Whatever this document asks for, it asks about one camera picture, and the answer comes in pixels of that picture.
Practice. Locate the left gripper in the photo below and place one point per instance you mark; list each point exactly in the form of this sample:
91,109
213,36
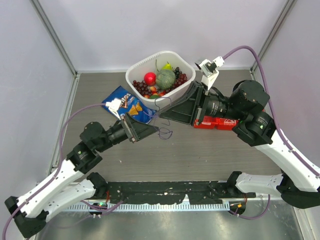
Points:
139,130

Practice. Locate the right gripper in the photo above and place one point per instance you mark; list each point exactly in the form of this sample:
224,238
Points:
183,110

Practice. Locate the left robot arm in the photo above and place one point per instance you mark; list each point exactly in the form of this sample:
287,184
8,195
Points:
72,182

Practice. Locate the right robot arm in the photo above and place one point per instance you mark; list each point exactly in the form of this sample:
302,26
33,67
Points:
298,183

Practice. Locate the blue Doritos chip bag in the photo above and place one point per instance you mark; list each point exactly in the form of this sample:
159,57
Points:
130,105

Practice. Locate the red bin left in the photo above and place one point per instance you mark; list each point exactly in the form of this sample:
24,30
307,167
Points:
207,123

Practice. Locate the red bin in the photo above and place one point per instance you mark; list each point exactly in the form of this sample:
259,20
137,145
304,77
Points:
226,124
207,123

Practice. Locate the dark grape bunch right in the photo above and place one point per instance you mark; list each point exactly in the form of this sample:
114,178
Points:
180,78

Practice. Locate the green melon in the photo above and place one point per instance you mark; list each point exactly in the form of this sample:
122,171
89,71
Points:
165,79

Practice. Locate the white plastic basket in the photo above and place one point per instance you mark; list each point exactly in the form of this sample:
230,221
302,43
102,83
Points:
160,98

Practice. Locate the red bin middle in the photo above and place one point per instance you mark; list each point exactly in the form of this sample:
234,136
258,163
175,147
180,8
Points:
226,124

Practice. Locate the dark red grape bunch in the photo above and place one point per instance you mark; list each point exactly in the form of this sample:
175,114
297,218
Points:
142,88

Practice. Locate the yellow green pear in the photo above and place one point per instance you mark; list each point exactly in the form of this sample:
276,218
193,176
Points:
167,66

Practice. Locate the red apple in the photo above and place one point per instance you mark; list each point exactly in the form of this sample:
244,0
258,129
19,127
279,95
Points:
150,78

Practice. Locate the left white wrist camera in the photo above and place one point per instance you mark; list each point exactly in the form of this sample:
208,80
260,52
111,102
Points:
114,106

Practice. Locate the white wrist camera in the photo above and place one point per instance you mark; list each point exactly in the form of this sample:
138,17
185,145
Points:
114,106
210,70

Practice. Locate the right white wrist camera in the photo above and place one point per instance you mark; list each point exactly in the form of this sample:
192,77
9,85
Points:
210,70

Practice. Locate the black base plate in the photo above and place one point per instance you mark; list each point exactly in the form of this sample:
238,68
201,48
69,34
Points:
170,192

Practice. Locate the white slotted cable duct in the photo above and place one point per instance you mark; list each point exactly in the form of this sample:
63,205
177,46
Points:
182,207

